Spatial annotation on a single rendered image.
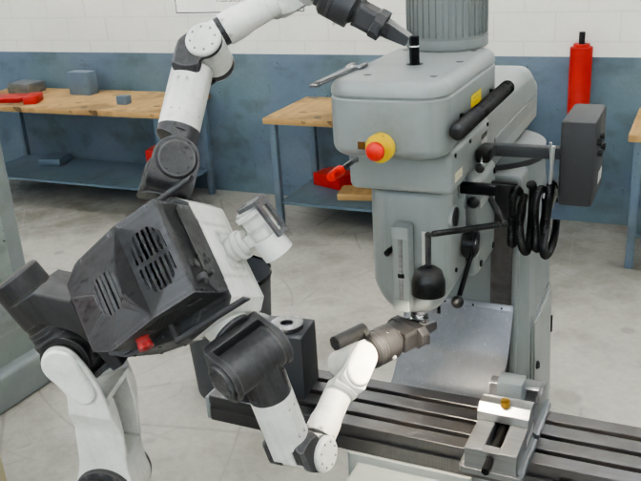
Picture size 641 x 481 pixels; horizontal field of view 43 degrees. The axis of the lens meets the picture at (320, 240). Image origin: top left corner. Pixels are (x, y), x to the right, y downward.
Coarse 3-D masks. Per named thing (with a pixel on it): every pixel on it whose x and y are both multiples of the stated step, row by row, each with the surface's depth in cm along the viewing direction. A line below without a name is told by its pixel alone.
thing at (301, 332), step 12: (276, 324) 223; (288, 324) 226; (300, 324) 222; (312, 324) 226; (288, 336) 219; (300, 336) 219; (312, 336) 226; (300, 348) 219; (312, 348) 227; (300, 360) 220; (312, 360) 228; (288, 372) 223; (300, 372) 221; (312, 372) 228; (300, 384) 223; (312, 384) 229; (300, 396) 224
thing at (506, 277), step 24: (504, 168) 228; (528, 168) 231; (504, 192) 223; (504, 216) 225; (504, 240) 228; (504, 264) 231; (528, 264) 233; (456, 288) 240; (480, 288) 237; (504, 288) 233; (528, 288) 236; (528, 312) 239; (528, 336) 241; (528, 360) 244
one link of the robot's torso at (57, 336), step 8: (56, 328) 173; (48, 336) 173; (56, 336) 172; (64, 336) 173; (72, 336) 174; (80, 336) 174; (40, 344) 174; (48, 344) 174; (56, 344) 173; (64, 344) 173; (72, 344) 173; (80, 344) 173; (88, 344) 175; (40, 352) 175; (80, 352) 173; (88, 352) 174; (96, 352) 176; (40, 360) 175; (88, 360) 174; (96, 360) 176; (96, 368) 177
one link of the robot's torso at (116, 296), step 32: (128, 224) 154; (160, 224) 151; (192, 224) 159; (224, 224) 172; (96, 256) 158; (128, 256) 153; (160, 256) 150; (192, 256) 153; (224, 256) 164; (96, 288) 159; (128, 288) 154; (160, 288) 184; (192, 288) 147; (224, 288) 157; (256, 288) 168; (96, 320) 160; (128, 320) 154; (160, 320) 153; (192, 320) 160; (224, 320) 161; (128, 352) 165; (160, 352) 174
